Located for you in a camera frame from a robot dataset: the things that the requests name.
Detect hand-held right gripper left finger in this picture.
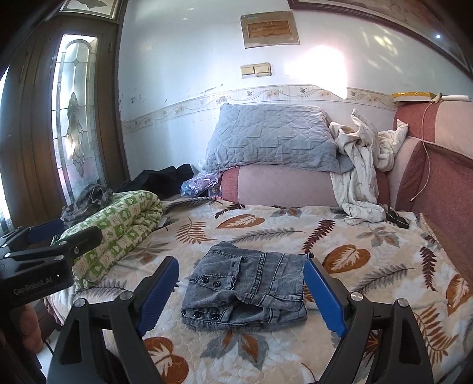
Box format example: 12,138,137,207
46,256,180,384

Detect wooden door with stained glass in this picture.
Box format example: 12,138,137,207
0,0,130,237

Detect black sunglasses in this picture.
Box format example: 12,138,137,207
384,208,411,230

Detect leaf print blanket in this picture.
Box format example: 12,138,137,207
44,197,473,384

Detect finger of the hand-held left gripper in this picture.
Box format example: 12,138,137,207
5,226,103,261
0,218,65,249

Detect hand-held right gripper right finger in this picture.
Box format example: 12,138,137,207
303,257,435,384

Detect yellow flat box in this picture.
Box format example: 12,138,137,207
392,92,438,103

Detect beige cable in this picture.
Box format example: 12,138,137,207
410,92,442,202

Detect purple plastic bag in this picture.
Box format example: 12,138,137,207
180,170,222,200

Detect large framed wall picture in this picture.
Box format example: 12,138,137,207
287,0,473,80

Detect wooden framed wall panel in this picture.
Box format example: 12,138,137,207
240,11,299,49

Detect green patterned rolled quilt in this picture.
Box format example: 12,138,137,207
52,190,164,290

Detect grey quilted pillow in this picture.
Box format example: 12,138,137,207
203,103,354,174

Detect person's left hand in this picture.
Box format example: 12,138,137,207
18,308,44,353

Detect dark grey cloth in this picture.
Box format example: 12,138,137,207
61,184,114,224

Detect grey denim pants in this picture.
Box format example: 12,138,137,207
180,242,315,332

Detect white crumpled cloth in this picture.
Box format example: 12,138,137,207
328,108,410,227

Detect black clothing pile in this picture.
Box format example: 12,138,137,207
114,165,195,200

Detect beige wall switch plate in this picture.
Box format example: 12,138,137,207
241,63,271,78

